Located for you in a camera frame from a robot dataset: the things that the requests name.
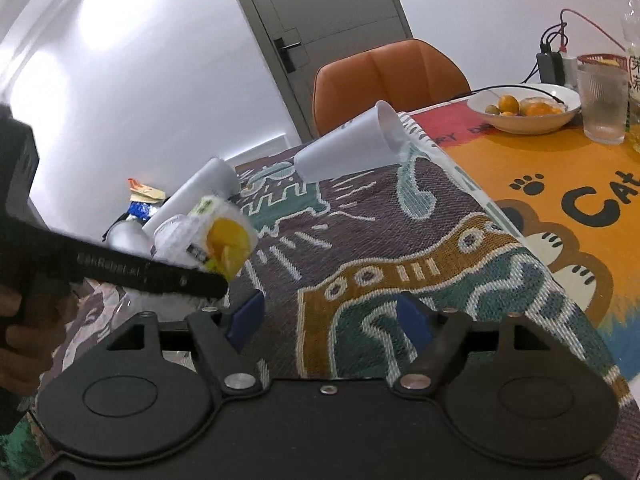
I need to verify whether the clear plastic cup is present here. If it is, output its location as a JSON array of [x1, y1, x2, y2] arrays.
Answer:
[[104, 220, 152, 257]]

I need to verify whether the tall frosted cup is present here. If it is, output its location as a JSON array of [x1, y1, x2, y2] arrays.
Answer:
[[143, 157, 241, 236]]

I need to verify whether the white frosted cup on rug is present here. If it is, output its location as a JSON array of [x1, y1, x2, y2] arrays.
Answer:
[[294, 101, 409, 183]]

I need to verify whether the person's left hand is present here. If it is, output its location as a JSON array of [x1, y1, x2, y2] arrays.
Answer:
[[1, 280, 78, 396]]

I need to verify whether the patterned woven tablecloth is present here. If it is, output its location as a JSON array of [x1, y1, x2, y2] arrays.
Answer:
[[0, 112, 640, 480]]

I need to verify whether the orange cat mat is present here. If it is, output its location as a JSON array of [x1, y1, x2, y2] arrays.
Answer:
[[411, 102, 639, 382]]

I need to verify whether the white fruit bowl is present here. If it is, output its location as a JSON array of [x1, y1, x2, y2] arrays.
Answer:
[[466, 84, 582, 136]]

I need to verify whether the orange leather chair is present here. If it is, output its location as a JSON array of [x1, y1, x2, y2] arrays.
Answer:
[[311, 39, 471, 136]]

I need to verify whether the black power adapter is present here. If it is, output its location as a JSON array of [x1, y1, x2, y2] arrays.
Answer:
[[536, 52, 565, 86]]

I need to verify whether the ribbed clear glass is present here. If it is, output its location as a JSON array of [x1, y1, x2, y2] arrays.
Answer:
[[577, 63, 628, 145]]

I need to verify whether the grey door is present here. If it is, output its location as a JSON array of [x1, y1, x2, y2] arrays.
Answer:
[[238, 0, 412, 142]]

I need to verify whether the jasmine tea bottle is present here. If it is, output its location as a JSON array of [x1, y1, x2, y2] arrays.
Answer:
[[622, 0, 640, 152]]

